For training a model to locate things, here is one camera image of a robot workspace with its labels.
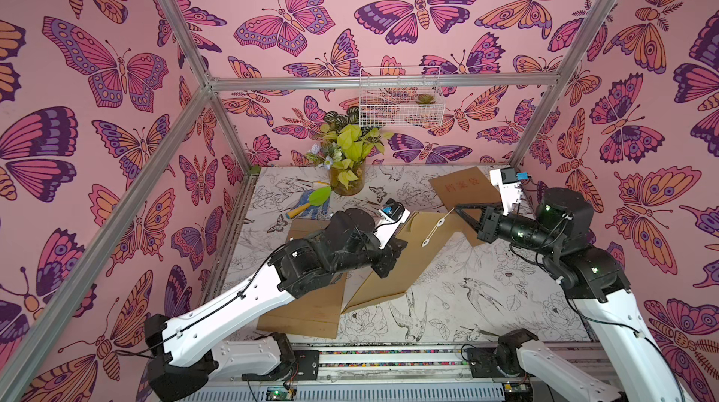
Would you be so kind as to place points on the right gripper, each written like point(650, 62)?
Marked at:
point(491, 224)

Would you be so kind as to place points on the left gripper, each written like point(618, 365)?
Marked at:
point(387, 255)

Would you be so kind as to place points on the kraft file bag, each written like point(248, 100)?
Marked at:
point(316, 314)
point(466, 187)
point(426, 234)

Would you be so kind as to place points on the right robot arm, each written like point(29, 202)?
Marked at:
point(595, 285)

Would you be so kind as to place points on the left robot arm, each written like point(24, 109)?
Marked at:
point(192, 349)

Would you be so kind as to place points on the glass vase with plants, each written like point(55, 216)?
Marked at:
point(343, 147)

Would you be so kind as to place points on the green item in basket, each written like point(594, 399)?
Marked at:
point(425, 99)

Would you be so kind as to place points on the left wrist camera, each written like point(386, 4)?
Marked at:
point(393, 215)

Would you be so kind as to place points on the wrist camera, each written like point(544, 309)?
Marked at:
point(509, 181)
point(393, 215)

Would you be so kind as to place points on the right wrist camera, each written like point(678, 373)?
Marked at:
point(509, 181)

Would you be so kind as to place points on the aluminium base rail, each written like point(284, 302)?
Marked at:
point(389, 372)

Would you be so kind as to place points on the white wire basket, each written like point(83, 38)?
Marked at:
point(389, 100)

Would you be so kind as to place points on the aluminium frame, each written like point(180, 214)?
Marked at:
point(33, 352)

